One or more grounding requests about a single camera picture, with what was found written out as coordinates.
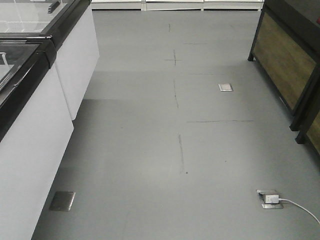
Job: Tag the wooden produce stand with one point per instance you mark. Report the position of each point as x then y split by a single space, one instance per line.
287 46
309 132

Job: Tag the closed steel floor socket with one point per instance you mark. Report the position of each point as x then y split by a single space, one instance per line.
62 201

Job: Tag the open floor socket box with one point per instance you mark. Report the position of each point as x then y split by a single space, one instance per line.
261 194

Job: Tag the white power adapter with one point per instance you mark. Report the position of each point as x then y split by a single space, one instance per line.
271 198

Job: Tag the near wooden produce stand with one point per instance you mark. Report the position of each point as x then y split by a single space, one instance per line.
309 132

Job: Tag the white store shelving unit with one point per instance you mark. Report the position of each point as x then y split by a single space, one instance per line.
171 5

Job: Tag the white chest freezer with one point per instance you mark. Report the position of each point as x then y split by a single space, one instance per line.
69 26
35 128

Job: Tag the far white chest freezer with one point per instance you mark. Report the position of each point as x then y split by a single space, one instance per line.
69 26

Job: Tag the far steel floor socket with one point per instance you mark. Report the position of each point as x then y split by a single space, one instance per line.
225 87

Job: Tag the near white chest freezer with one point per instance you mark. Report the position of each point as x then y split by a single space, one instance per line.
35 128

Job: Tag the far wooden produce stand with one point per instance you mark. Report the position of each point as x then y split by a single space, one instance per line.
287 46

